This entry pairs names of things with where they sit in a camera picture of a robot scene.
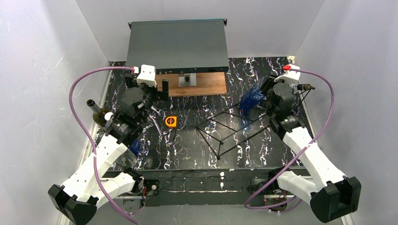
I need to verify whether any blue square bottle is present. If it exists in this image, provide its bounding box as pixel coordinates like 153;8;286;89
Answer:
129;139;141;157
238;77;267;110

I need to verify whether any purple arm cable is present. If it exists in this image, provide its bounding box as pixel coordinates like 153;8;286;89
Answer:
69;66;139;225
244;68;335;210

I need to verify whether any wooden board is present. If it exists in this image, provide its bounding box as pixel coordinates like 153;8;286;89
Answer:
155;72;227;97

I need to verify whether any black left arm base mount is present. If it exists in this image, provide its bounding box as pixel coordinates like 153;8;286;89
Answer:
137;179;160;196

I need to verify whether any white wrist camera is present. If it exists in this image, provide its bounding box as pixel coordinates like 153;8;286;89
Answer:
132;64;157;88
274;64;300;85

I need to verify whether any blue square bottle front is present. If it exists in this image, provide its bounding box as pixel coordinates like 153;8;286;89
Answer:
238;77;267;110

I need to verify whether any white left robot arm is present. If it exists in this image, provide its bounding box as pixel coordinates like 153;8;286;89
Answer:
48;65;168;225

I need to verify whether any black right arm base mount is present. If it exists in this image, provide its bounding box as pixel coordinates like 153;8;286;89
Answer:
248;178;288;212

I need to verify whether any grey rack-mount device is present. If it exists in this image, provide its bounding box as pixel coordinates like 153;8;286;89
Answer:
126;18;229;74

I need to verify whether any dark green wine bottle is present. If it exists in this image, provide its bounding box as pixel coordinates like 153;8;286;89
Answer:
86;99;114;130

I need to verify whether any silver wrench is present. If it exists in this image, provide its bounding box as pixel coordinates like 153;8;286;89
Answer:
149;105;169;135

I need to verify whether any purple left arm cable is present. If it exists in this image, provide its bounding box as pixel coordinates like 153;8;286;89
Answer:
69;66;139;225

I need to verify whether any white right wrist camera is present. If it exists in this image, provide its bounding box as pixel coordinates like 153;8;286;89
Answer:
274;64;300;85

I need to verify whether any metal bracket on board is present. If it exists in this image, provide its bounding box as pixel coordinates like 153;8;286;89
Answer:
178;73;197;87

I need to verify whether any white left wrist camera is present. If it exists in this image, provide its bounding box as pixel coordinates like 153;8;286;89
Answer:
132;64;157;88

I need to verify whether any clear round bottle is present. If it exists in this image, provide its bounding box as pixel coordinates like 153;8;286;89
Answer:
115;150;137;170

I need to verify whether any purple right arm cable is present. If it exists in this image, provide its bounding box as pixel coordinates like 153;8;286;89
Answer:
244;68;335;210

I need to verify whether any black wire wine rack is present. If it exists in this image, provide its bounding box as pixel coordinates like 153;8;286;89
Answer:
195;85;315;160

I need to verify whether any orange small object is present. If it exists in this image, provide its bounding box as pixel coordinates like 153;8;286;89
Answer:
165;116;177;128

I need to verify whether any clear square bottle black cap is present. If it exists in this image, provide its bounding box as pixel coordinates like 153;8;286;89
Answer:
296;83;314;91

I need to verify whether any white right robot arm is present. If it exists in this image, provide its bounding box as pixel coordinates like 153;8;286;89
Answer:
262;67;361;223

